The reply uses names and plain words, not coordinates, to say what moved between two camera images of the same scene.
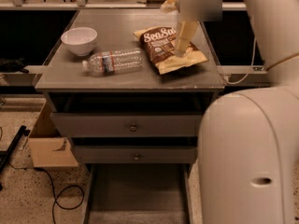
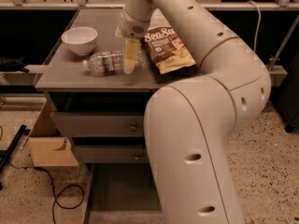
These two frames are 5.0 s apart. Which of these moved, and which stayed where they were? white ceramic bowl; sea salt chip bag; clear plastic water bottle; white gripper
Moved: white gripper
Stayed: clear plastic water bottle; white ceramic bowl; sea salt chip bag
